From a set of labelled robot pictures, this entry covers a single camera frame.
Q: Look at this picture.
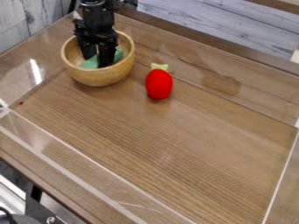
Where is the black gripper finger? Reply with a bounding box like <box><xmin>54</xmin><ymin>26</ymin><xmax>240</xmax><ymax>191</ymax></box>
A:
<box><xmin>77</xmin><ymin>36</ymin><xmax>97</xmax><ymax>60</ymax></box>
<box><xmin>97</xmin><ymin>38</ymin><xmax>117</xmax><ymax>67</ymax></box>

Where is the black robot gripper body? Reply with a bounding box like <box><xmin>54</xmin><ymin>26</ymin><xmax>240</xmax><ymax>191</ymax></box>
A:
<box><xmin>73</xmin><ymin>0</ymin><xmax>117</xmax><ymax>43</ymax></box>

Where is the green rectangular block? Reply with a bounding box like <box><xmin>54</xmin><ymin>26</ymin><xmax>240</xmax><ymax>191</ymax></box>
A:
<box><xmin>78</xmin><ymin>46</ymin><xmax>124</xmax><ymax>69</ymax></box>

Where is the light brown wooden bowl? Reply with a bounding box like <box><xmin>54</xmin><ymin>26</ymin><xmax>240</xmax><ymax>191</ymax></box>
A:
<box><xmin>60</xmin><ymin>31</ymin><xmax>136</xmax><ymax>87</ymax></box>

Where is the red toy strawberry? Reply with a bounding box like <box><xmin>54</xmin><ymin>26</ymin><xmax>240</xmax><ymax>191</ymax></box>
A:
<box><xmin>144</xmin><ymin>63</ymin><xmax>173</xmax><ymax>99</ymax></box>

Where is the clear acrylic table barrier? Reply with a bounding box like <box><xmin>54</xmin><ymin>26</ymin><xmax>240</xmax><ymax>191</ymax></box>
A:
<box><xmin>0</xmin><ymin>13</ymin><xmax>299</xmax><ymax>224</ymax></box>

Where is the black metal table leg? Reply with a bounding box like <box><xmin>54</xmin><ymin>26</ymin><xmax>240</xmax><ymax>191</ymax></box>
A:
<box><xmin>24</xmin><ymin>185</ymin><xmax>66</xmax><ymax>224</ymax></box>

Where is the black cable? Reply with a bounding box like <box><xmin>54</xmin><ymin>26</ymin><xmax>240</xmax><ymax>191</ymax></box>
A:
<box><xmin>0</xmin><ymin>206</ymin><xmax>16</xmax><ymax>224</ymax></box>

